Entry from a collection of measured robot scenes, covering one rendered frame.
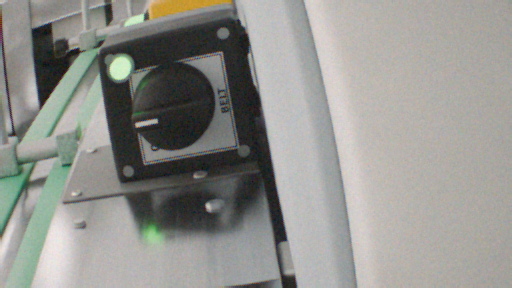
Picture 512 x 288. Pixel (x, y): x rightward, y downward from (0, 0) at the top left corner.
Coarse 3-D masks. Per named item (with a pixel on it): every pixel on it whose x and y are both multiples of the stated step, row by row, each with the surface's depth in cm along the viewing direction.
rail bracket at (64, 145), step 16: (0, 96) 69; (0, 112) 69; (0, 128) 69; (64, 128) 70; (80, 128) 71; (0, 144) 69; (16, 144) 70; (32, 144) 70; (48, 144) 69; (64, 144) 69; (0, 160) 69; (16, 160) 69; (32, 160) 70; (64, 160) 69; (0, 176) 69
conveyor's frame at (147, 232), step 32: (96, 128) 71; (64, 192) 56; (160, 192) 53; (192, 192) 53; (224, 192) 52; (256, 192) 51; (64, 224) 50; (96, 224) 50; (128, 224) 49; (160, 224) 48; (192, 224) 48; (224, 224) 47; (256, 224) 46; (64, 256) 45; (96, 256) 45; (128, 256) 44; (160, 256) 44; (192, 256) 44; (224, 256) 43; (256, 256) 42; (288, 256) 43
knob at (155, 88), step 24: (168, 72) 52; (192, 72) 53; (144, 96) 52; (168, 96) 52; (192, 96) 52; (144, 120) 51; (168, 120) 51; (192, 120) 51; (168, 144) 53; (192, 144) 53
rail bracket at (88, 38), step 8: (88, 0) 126; (88, 8) 127; (88, 16) 127; (88, 24) 127; (120, 24) 127; (80, 32) 127; (88, 32) 127; (96, 32) 127; (104, 32) 127; (56, 40) 127; (64, 40) 127; (72, 40) 127; (80, 40) 127; (88, 40) 127; (96, 40) 127; (56, 48) 127; (64, 48) 127; (72, 48) 128; (80, 48) 127; (88, 48) 128; (56, 56) 127
